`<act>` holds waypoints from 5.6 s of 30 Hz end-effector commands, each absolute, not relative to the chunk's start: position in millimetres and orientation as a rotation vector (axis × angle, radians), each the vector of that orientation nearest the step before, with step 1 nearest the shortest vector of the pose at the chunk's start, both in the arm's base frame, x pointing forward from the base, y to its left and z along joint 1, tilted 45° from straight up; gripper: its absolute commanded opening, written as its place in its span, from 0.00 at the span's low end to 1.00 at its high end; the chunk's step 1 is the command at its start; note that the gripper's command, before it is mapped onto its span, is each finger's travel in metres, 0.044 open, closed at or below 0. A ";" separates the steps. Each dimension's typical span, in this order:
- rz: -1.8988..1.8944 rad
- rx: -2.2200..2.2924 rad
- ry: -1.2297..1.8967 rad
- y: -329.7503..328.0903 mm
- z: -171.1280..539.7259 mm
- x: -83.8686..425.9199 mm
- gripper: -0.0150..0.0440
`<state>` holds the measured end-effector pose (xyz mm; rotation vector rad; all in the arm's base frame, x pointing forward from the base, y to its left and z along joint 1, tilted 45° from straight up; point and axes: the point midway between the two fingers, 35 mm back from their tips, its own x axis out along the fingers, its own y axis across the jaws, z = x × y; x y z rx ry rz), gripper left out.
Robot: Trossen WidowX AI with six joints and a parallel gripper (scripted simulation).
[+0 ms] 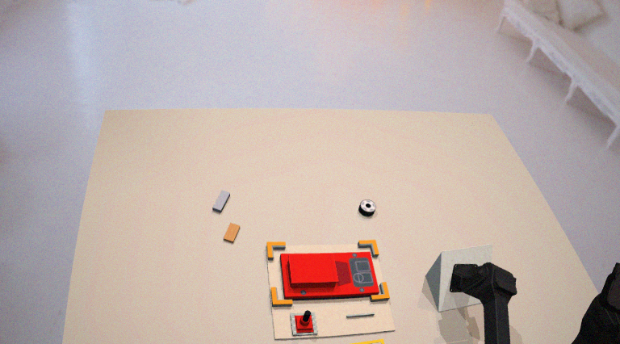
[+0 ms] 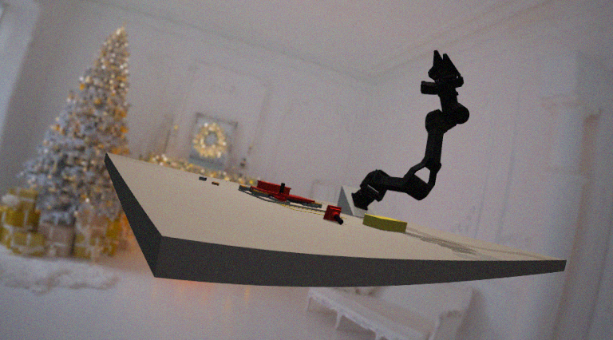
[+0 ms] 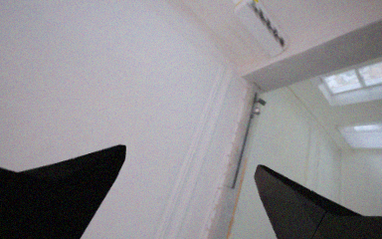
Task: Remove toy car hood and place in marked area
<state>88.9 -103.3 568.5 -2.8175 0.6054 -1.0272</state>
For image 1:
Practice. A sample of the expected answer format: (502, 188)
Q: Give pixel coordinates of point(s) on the orange rectangular block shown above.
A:
(232, 232)

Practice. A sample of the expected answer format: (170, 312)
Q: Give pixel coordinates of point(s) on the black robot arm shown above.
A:
(494, 287)

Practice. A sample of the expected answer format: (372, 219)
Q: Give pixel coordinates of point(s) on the small black toy tyre with silver hub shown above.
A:
(367, 207)

